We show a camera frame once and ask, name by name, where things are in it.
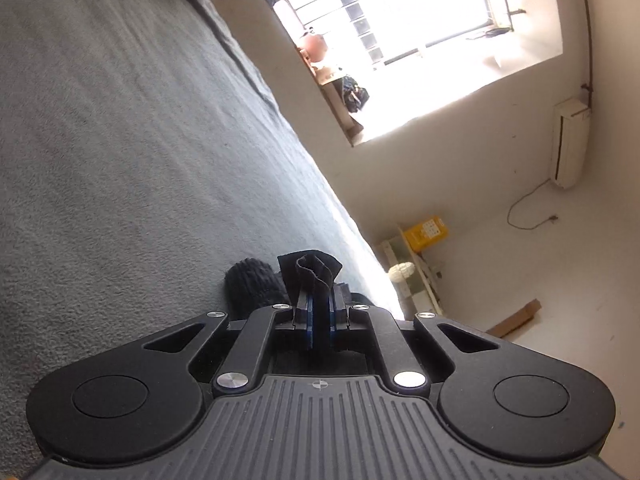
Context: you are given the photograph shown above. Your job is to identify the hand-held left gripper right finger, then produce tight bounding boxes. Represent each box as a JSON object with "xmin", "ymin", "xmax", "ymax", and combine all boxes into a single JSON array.
[{"xmin": 320, "ymin": 285, "xmax": 501, "ymax": 392}]

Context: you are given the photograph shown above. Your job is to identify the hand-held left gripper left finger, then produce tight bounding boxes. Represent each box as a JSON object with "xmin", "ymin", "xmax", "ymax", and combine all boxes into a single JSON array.
[{"xmin": 142, "ymin": 294, "xmax": 316, "ymax": 397}]

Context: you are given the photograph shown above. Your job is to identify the black shorts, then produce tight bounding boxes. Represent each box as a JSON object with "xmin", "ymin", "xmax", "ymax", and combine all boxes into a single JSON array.
[{"xmin": 224, "ymin": 249, "xmax": 377, "ymax": 322}]

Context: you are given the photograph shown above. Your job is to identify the black clothes in box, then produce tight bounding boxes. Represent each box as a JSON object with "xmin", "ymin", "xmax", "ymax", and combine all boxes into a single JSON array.
[{"xmin": 340, "ymin": 74, "xmax": 371, "ymax": 113}]

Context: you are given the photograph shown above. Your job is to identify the cream bedpost finial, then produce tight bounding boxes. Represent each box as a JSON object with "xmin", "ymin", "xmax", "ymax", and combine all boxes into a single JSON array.
[{"xmin": 387, "ymin": 261, "xmax": 417, "ymax": 284}]

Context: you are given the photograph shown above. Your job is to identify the white wooden desk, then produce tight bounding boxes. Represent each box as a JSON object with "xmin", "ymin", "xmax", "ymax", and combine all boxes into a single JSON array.
[{"xmin": 377, "ymin": 225, "xmax": 447, "ymax": 317}]

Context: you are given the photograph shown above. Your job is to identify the yellow box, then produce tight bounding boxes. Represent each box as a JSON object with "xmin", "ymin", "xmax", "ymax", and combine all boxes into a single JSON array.
[{"xmin": 402, "ymin": 216, "xmax": 450, "ymax": 252}]

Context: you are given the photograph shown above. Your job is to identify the long cardboard box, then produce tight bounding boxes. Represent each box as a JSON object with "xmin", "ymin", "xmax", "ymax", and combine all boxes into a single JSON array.
[{"xmin": 485, "ymin": 299, "xmax": 542, "ymax": 339}]

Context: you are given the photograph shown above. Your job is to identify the grey bed sheet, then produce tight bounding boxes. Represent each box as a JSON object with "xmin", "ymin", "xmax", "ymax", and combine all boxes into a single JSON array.
[{"xmin": 0, "ymin": 0, "xmax": 401, "ymax": 466}]

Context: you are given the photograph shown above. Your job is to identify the pink round pot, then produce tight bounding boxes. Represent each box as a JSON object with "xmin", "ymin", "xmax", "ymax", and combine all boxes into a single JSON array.
[{"xmin": 299, "ymin": 31, "xmax": 329, "ymax": 62}]

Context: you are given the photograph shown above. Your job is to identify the metal window grille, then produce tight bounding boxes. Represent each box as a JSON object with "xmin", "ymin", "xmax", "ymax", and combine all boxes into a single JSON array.
[{"xmin": 250, "ymin": 0, "xmax": 523, "ymax": 68}]

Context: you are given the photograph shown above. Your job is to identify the white air conditioner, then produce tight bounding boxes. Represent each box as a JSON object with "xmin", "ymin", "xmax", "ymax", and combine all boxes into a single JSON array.
[{"xmin": 550, "ymin": 99, "xmax": 592, "ymax": 190}]

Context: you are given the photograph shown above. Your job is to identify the air conditioner power cable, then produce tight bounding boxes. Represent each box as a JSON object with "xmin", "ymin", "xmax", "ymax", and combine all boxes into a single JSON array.
[{"xmin": 507, "ymin": 177, "xmax": 560, "ymax": 231}]

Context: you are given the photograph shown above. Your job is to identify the thin wall pipe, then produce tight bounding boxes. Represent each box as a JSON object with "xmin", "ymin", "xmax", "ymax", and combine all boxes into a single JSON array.
[{"xmin": 575, "ymin": 0, "xmax": 597, "ymax": 111}]

